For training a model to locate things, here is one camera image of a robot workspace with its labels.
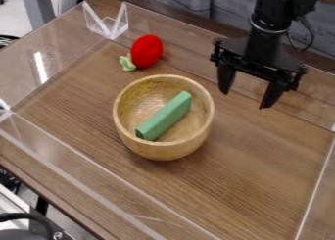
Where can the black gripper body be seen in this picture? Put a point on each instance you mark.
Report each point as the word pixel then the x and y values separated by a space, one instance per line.
pixel 274 65

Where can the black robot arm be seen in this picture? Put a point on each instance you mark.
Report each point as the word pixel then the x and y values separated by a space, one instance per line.
pixel 271 21

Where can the green rectangular block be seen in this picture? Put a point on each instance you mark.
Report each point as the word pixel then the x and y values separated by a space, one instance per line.
pixel 165 117

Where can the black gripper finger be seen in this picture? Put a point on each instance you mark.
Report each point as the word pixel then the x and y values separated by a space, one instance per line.
pixel 225 77
pixel 272 94

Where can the wooden bowl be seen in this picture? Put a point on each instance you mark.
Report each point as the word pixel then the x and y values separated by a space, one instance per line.
pixel 140 99

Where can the clear acrylic corner bracket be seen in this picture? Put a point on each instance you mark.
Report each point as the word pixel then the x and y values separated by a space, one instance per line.
pixel 107 26

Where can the grey post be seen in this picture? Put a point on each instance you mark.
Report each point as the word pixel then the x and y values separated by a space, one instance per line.
pixel 40 12

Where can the red plush strawberry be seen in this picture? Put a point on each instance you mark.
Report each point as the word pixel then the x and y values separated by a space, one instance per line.
pixel 144 54

